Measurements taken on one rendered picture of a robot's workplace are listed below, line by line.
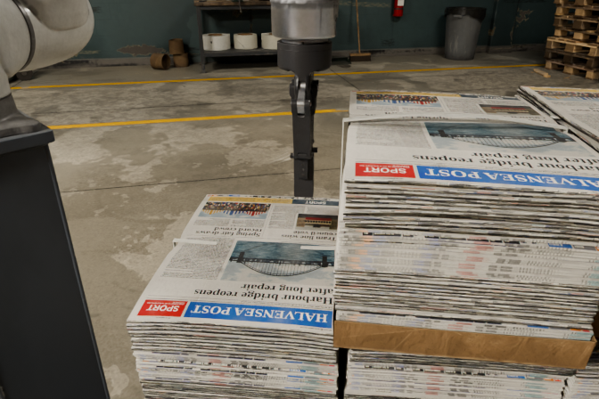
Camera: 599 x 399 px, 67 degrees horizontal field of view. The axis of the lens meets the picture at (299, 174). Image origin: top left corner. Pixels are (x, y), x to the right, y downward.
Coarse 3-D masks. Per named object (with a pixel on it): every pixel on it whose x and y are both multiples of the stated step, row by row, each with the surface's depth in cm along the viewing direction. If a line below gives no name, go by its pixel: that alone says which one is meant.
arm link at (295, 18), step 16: (272, 0) 58; (288, 0) 55; (304, 0) 55; (320, 0) 55; (336, 0) 57; (272, 16) 59; (288, 16) 56; (304, 16) 56; (320, 16) 56; (336, 16) 58; (272, 32) 60; (288, 32) 57; (304, 32) 57; (320, 32) 57; (336, 32) 62
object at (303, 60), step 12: (288, 48) 59; (300, 48) 58; (312, 48) 58; (324, 48) 59; (288, 60) 59; (300, 60) 59; (312, 60) 59; (324, 60) 60; (300, 72) 59; (312, 72) 63
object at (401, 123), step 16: (384, 128) 58; (400, 128) 59; (416, 128) 59; (432, 128) 59; (448, 128) 59; (464, 128) 58; (480, 128) 58; (496, 128) 58; (512, 128) 58; (528, 128) 58; (544, 128) 59
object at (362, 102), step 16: (352, 96) 73; (368, 96) 72; (384, 96) 72; (400, 96) 72; (416, 96) 72; (432, 96) 73; (448, 96) 73; (464, 96) 73; (480, 96) 74; (496, 96) 74; (352, 112) 65; (368, 112) 65; (384, 112) 65; (400, 112) 65; (464, 112) 65; (480, 112) 65; (496, 112) 65; (512, 112) 65; (528, 112) 65
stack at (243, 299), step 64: (192, 256) 72; (256, 256) 72; (320, 256) 72; (128, 320) 60; (192, 320) 59; (256, 320) 59; (320, 320) 59; (192, 384) 64; (256, 384) 63; (320, 384) 61; (384, 384) 61; (448, 384) 60; (512, 384) 59; (576, 384) 58
